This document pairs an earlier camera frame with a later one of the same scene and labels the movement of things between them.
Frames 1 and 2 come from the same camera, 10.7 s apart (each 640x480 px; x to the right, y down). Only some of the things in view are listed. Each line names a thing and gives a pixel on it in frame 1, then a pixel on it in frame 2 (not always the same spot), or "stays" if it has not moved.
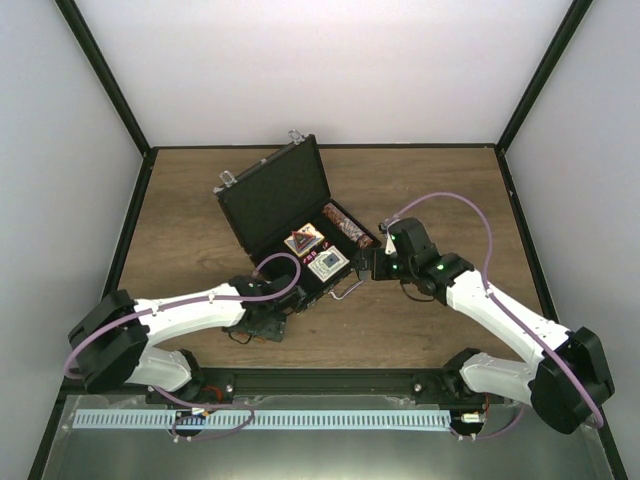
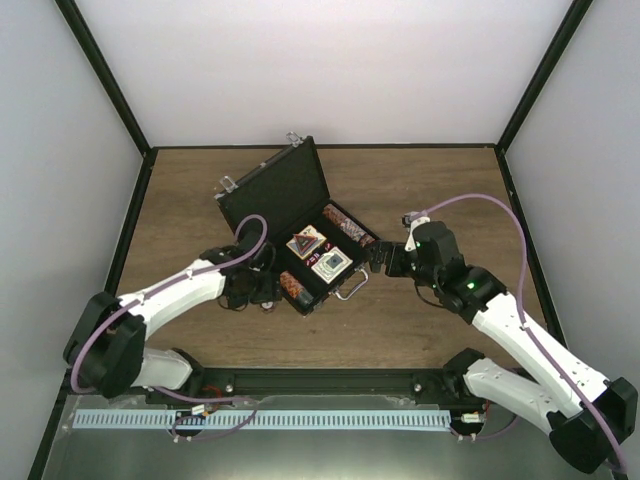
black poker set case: [286, 223] stays
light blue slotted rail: [262, 419] stays
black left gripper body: [272, 331] to [254, 292]
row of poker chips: [347, 227] stays
